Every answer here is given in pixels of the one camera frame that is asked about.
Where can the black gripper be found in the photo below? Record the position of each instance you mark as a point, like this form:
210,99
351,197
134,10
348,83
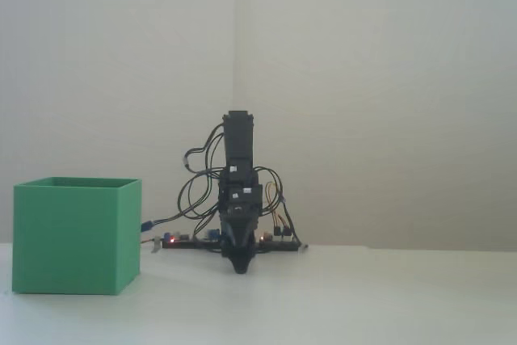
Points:
242,205

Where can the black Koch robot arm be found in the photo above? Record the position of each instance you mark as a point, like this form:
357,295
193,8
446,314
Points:
239,139

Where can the green open bin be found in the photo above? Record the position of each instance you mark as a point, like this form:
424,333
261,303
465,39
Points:
68,240

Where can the small circuit board red LED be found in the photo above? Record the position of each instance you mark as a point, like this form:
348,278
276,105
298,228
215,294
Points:
177,236
264,236

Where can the blue converter module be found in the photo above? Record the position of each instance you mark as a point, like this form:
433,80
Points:
213,234

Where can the grey metal clamp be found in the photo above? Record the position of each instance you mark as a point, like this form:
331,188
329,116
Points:
303,246
156,245

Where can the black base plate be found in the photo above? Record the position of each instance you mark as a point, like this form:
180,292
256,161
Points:
278,245

